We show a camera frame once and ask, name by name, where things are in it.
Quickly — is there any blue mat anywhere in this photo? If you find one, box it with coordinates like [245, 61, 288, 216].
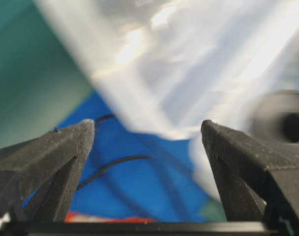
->
[21, 90, 211, 223]

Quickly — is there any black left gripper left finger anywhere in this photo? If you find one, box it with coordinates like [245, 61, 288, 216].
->
[0, 119, 94, 222]

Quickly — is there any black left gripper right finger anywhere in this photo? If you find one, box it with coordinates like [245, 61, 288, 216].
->
[201, 120, 299, 228]

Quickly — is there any translucent plastic tool box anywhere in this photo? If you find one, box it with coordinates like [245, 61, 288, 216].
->
[35, 0, 299, 199]

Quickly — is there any thin black cable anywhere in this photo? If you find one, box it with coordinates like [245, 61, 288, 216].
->
[77, 113, 152, 190]

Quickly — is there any dark round spool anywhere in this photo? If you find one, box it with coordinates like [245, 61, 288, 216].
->
[250, 90, 299, 145]

